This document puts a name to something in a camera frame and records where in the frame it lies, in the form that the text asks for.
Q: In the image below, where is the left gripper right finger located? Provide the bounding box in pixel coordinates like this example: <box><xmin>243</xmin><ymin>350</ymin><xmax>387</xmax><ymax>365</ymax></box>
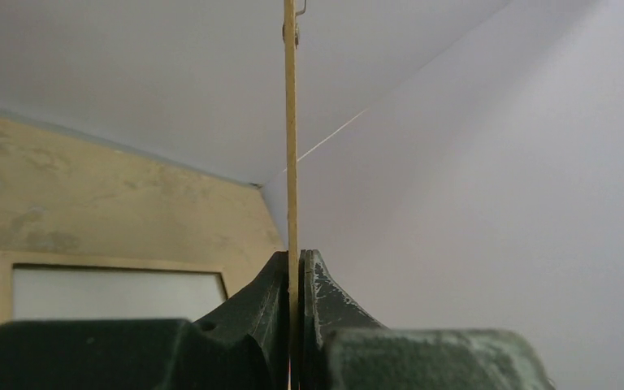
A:
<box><xmin>299</xmin><ymin>249</ymin><xmax>555</xmax><ymax>389</ymax></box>

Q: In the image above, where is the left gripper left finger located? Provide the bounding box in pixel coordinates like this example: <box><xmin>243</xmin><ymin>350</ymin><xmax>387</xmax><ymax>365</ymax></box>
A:
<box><xmin>0</xmin><ymin>252</ymin><xmax>288</xmax><ymax>389</ymax></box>

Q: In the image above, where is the wooden picture frame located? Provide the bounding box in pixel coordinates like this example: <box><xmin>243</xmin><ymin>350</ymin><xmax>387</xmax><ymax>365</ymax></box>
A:
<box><xmin>0</xmin><ymin>250</ymin><xmax>231</xmax><ymax>324</ymax></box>

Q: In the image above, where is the brown backing board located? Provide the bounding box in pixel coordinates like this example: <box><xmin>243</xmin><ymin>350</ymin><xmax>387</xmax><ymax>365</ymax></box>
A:
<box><xmin>283</xmin><ymin>0</ymin><xmax>301</xmax><ymax>389</ymax></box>

